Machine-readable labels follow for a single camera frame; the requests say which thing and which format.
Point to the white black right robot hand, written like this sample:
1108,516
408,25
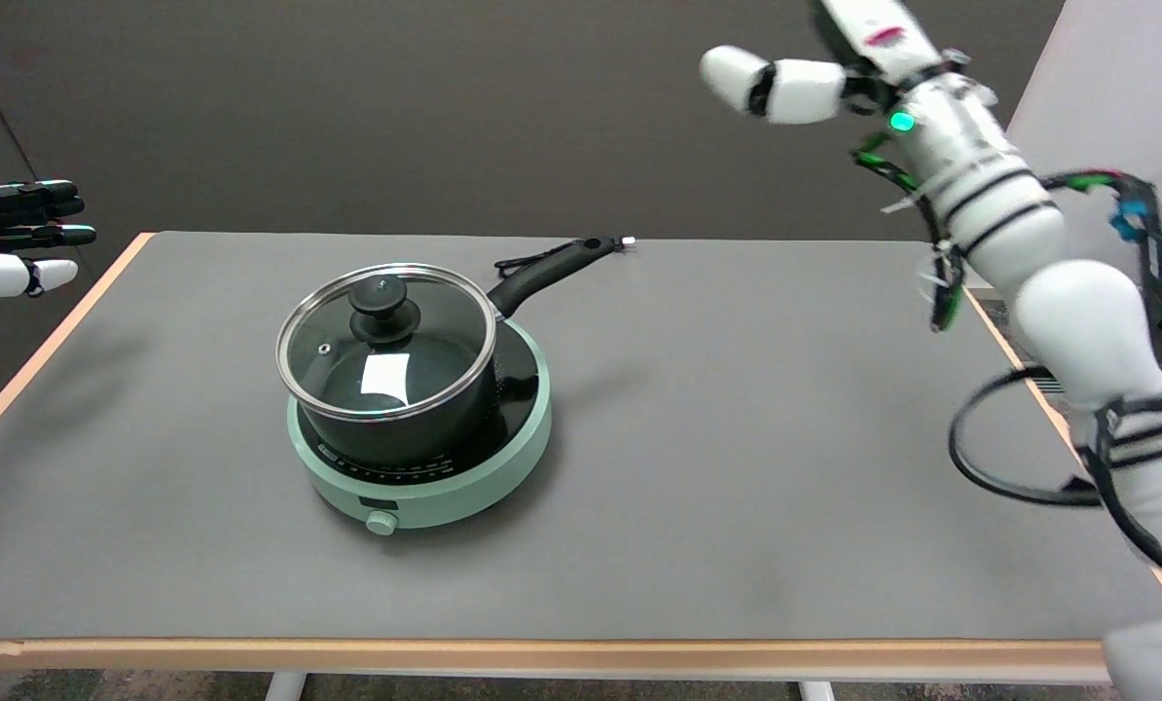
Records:
878,39

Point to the glass pot lid black knob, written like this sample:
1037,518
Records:
386,312

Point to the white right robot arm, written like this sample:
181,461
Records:
1077,321

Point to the white background panel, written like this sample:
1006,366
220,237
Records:
1126,78

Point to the grey table mat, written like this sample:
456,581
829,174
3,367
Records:
737,487

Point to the mint green induction cooker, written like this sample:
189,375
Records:
445,497

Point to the white table leg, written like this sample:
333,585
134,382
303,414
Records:
284,687
817,691

